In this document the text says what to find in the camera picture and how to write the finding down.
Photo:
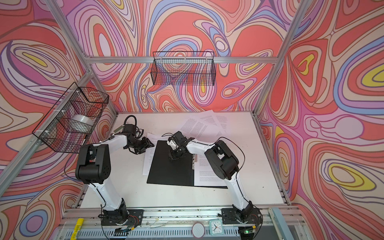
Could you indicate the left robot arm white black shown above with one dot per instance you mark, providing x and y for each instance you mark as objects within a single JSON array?
[{"x": 94, "y": 169}]

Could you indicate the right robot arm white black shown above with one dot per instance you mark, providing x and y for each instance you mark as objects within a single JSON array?
[{"x": 224, "y": 164}]

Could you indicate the black wire basket left wall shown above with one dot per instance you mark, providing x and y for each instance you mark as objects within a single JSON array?
[{"x": 61, "y": 133}]

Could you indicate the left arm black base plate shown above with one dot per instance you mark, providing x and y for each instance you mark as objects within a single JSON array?
[{"x": 130, "y": 218}]

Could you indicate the round pink white disc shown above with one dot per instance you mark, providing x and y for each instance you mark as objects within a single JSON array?
[{"x": 198, "y": 230}]

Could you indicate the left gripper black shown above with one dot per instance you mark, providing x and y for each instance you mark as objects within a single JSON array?
[{"x": 146, "y": 144}]

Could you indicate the black wire basket back wall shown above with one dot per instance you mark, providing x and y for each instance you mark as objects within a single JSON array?
[{"x": 188, "y": 68}]

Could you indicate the red folder black inside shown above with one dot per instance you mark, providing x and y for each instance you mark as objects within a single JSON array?
[{"x": 164, "y": 171}]

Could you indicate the light blue bar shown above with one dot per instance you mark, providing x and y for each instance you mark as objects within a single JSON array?
[{"x": 281, "y": 227}]

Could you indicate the yellow marker pen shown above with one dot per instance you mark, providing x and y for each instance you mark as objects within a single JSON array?
[{"x": 77, "y": 229}]

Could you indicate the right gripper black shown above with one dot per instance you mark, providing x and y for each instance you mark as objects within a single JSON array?
[{"x": 172, "y": 155}]

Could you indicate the black wire basket wall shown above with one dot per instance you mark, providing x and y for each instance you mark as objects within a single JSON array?
[
  {"x": 188, "y": 68},
  {"x": 61, "y": 133}
]

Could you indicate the printed paper sheet stack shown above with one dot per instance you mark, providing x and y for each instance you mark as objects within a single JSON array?
[{"x": 206, "y": 126}]

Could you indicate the metal folder clip mechanism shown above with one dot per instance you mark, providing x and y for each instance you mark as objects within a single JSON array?
[{"x": 194, "y": 162}]

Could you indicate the white tape roll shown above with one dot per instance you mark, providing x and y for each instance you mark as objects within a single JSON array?
[{"x": 83, "y": 119}]

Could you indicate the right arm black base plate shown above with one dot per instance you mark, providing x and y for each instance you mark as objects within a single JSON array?
[{"x": 231, "y": 216}]

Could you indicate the small teal alarm clock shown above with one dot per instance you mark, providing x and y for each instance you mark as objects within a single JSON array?
[{"x": 216, "y": 227}]

